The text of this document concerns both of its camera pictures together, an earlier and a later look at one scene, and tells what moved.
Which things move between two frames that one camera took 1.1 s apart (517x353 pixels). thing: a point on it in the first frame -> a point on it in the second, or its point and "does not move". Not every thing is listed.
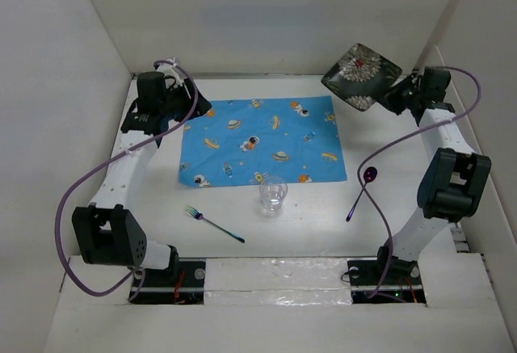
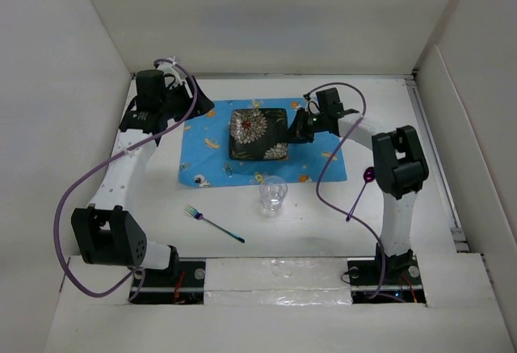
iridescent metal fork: x=192 y=212 does not move
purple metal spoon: x=369 y=174 does not move
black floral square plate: x=360 y=77 -> x=258 y=133
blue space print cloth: x=239 y=142 does not move
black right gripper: x=389 y=99 -> x=296 y=132
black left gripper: x=186 y=90 does not move
